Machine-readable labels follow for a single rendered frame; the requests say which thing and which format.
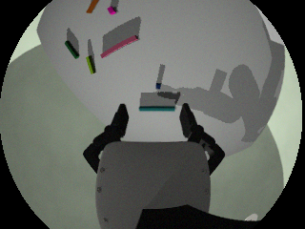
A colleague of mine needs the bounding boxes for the pink rod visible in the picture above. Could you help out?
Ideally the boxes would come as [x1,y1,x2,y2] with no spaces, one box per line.
[100,35,138,58]

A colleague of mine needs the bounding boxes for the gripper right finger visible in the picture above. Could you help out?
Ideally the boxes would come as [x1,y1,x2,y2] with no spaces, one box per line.
[179,103,225,175]

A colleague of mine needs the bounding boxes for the short magenta block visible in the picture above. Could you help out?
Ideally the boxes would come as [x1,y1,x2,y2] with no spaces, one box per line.
[107,6,116,15]

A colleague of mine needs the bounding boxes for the dark green rod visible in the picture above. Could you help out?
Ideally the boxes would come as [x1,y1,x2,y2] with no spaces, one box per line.
[65,40,79,59]

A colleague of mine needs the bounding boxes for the orange rod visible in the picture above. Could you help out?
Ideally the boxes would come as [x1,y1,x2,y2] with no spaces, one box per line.
[87,0,99,13]

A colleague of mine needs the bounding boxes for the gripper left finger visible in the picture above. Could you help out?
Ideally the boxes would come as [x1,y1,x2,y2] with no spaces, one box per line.
[83,104,129,173]

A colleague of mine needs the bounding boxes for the lime green rod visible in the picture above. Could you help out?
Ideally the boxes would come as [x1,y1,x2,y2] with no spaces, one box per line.
[86,56,95,74]

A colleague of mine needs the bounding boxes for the turquoise rod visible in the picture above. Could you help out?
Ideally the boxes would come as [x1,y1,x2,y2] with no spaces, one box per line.
[139,106,175,112]

